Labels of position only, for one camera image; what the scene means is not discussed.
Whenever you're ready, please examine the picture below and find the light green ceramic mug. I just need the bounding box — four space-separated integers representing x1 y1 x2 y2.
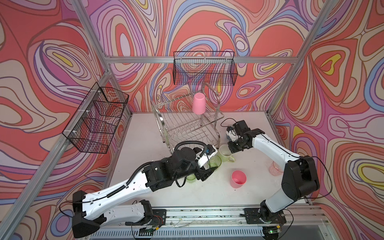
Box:
218 145 236 163

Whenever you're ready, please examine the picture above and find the pink plastic cup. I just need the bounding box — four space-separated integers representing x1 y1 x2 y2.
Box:
192 93 206 115
230 170 247 189

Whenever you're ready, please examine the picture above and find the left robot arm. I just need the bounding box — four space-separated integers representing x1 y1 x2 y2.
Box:
72 145 218 239

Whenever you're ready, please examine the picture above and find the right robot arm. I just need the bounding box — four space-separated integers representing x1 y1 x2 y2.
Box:
226 120 320 223

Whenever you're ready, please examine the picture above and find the steel two-tier dish rack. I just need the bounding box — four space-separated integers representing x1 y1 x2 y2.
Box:
151 83 224 153

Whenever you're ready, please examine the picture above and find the blue ceramic mug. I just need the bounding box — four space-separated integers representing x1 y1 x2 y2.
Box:
226 132 236 142

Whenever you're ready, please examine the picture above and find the green transparent cup left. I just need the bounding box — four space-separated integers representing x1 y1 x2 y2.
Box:
186 174 197 184

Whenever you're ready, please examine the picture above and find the green transparent cup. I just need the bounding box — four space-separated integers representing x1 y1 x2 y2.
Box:
208 155 222 171
186 174 197 184

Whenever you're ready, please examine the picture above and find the green transparent cup right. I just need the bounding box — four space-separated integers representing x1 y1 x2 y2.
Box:
208 155 222 171

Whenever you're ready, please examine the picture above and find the clear pink glass cup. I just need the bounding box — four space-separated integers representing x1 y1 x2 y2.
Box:
269 162 284 177

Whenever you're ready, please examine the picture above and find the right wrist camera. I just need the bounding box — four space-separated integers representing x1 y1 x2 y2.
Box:
226 126 239 142

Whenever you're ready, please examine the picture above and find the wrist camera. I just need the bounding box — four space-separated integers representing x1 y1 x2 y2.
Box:
198 145 218 168
226 126 239 142

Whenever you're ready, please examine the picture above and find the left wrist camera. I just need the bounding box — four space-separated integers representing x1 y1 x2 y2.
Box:
198 145 218 168

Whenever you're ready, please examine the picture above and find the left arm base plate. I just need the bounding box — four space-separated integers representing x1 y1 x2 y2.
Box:
125 209 167 227

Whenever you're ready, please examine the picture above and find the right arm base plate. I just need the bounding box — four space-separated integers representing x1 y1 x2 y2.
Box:
240 208 287 225

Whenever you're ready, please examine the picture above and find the black wire basket back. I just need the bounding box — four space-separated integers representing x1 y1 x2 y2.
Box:
173 50 238 87

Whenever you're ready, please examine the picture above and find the black wire basket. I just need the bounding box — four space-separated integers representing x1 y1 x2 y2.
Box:
62 83 130 154
173 50 238 87

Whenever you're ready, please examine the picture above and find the black wire basket left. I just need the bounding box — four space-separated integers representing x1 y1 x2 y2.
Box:
62 83 130 154

